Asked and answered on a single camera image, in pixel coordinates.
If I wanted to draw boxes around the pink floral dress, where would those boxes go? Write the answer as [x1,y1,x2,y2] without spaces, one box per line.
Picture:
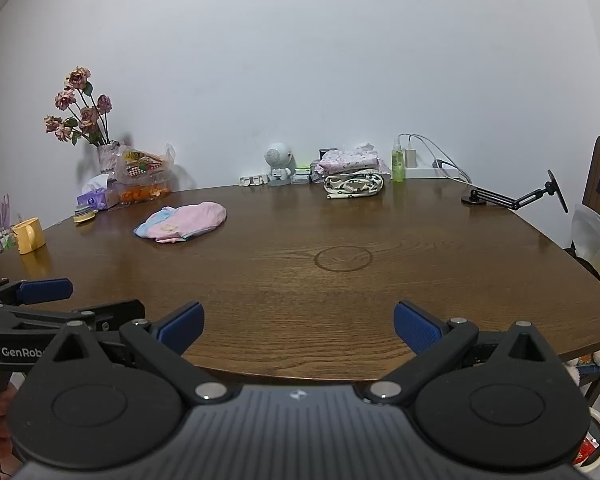
[314,144,389,178]

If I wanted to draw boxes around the white robot toy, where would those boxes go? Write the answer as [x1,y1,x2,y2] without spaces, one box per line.
[264,142,294,186]

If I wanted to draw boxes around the black small box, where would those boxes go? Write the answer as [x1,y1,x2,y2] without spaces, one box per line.
[318,148,336,159]

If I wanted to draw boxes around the green spray bottle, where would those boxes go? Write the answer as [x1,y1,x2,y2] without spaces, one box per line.
[391,140,405,183]

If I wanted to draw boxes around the dried pink rose bouquet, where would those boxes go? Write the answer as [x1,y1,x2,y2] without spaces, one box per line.
[44,66,112,146]

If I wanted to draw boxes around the glass flower vase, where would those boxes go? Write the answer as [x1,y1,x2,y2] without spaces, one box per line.
[96,143,120,174]

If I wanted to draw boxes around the purple tissue box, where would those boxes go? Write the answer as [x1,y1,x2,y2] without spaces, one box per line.
[76,174,119,211]

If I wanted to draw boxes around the white power strip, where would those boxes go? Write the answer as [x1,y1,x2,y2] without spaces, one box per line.
[239,174,268,188]

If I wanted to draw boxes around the plastic snack bag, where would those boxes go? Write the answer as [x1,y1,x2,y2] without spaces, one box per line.
[114,144,175,205]

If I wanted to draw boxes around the white waste bin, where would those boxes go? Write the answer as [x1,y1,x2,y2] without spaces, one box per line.
[573,408,600,474]

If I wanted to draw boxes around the folded cream floral garment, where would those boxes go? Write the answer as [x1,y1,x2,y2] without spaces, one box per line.
[323,170,385,200]

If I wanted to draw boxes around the folded pink baby garment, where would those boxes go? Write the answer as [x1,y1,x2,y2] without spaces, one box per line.
[134,202,227,244]

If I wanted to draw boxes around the yellow mug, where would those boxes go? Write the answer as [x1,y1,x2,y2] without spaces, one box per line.
[12,218,45,255]

